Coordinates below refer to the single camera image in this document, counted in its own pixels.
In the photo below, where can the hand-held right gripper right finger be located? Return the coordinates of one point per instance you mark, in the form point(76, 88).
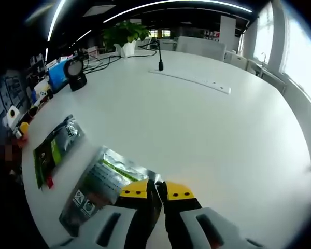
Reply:
point(186, 223)

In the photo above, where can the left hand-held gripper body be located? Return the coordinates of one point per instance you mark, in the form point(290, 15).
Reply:
point(11, 114)

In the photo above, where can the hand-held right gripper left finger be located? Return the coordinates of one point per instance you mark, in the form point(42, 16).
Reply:
point(134, 215)

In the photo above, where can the green black sheet goods packet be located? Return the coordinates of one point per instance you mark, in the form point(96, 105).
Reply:
point(57, 150)

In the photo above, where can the silver sheet goods packet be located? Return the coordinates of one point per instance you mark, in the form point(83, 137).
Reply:
point(106, 176)

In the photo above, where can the small white device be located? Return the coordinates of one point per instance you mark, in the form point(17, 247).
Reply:
point(43, 94)

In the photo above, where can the blue box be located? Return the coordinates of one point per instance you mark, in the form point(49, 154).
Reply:
point(57, 77)

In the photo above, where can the white ceiling light strip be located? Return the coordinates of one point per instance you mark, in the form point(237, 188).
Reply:
point(49, 31)
point(171, 3)

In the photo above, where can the white table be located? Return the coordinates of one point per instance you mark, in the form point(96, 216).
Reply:
point(197, 129)

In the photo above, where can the square ceiling vent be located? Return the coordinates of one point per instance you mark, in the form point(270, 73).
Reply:
point(101, 11)

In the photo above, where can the potted plant in white pot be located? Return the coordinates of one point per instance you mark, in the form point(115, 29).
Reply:
point(127, 33)

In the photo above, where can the metal faucet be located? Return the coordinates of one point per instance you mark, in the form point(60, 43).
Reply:
point(263, 55)

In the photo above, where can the window with white blinds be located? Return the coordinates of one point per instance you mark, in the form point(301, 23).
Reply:
point(264, 33)
point(305, 64)

